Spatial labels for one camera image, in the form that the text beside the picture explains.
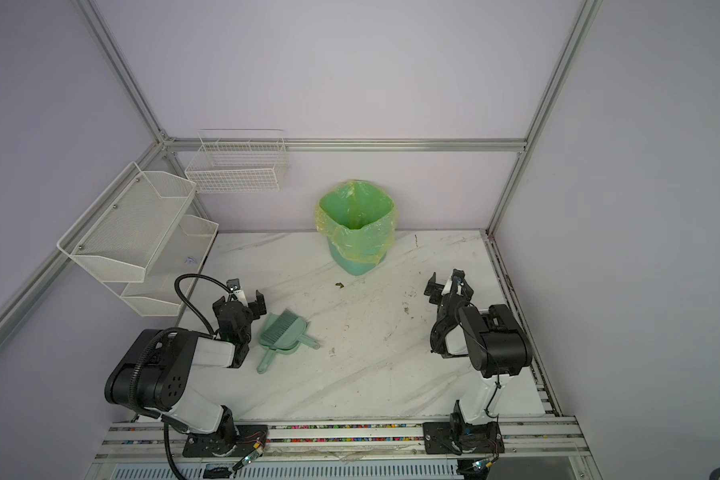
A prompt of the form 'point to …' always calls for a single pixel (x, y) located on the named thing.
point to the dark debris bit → (339, 284)
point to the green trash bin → (349, 266)
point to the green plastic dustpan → (270, 349)
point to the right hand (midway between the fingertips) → (448, 275)
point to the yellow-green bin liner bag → (360, 217)
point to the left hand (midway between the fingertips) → (240, 295)
